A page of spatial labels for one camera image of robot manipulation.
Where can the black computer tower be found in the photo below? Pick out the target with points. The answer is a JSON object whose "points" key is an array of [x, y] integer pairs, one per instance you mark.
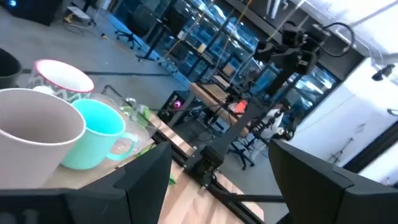
{"points": [[175, 105]]}

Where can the teal plastic mug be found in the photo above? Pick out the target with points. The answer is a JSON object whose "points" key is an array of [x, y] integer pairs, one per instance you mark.
{"points": [[93, 137]]}

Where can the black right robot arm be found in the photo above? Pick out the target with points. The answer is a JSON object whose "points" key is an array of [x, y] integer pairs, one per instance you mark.
{"points": [[230, 133]]}

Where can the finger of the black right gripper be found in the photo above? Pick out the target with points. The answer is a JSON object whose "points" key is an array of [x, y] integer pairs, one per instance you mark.
{"points": [[265, 45], [268, 57]]}

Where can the black ceiling camera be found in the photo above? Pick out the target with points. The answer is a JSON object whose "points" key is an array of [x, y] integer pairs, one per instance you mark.
{"points": [[384, 72]]}

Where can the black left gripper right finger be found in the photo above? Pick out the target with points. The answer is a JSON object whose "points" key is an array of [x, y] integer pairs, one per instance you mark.
{"points": [[326, 199]]}

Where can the clear glass mug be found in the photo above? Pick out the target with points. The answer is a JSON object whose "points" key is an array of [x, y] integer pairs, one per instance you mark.
{"points": [[146, 133]]}

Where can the wooden desk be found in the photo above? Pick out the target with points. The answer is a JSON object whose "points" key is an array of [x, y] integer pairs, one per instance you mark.
{"points": [[214, 96]]}

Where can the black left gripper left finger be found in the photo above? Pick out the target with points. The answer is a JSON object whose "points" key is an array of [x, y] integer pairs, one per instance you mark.
{"points": [[93, 205]]}

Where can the thin tripod stand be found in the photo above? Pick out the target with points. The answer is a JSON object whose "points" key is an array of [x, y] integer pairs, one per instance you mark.
{"points": [[340, 152]]}

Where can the person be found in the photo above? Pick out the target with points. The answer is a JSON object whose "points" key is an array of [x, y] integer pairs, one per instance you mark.
{"points": [[273, 121]]}

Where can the black cup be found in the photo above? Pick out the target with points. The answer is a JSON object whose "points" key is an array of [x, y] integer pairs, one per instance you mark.
{"points": [[7, 70]]}

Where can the clear glass tumbler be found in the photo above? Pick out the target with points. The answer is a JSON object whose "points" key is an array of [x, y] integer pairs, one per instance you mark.
{"points": [[136, 110]]}

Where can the black office chair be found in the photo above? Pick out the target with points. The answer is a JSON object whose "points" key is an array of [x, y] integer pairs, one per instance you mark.
{"points": [[244, 154], [138, 21]]}

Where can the grey white patterned mug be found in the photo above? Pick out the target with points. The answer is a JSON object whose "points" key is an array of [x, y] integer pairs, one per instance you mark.
{"points": [[62, 77]]}

